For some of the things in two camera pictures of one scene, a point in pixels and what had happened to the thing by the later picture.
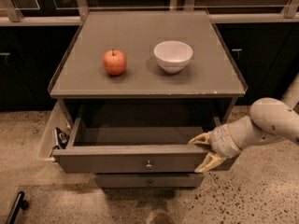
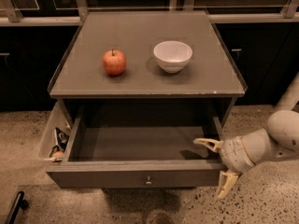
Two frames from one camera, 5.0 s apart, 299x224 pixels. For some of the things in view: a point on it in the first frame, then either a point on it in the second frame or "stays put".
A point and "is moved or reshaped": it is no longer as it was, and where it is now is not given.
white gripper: x=221 y=142 → x=234 y=154
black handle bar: x=19 y=203 stays put
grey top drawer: x=121 y=139 is moved or reshaped
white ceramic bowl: x=172 y=55 stays put
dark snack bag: x=63 y=139 stays put
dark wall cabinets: x=265 y=54 stays put
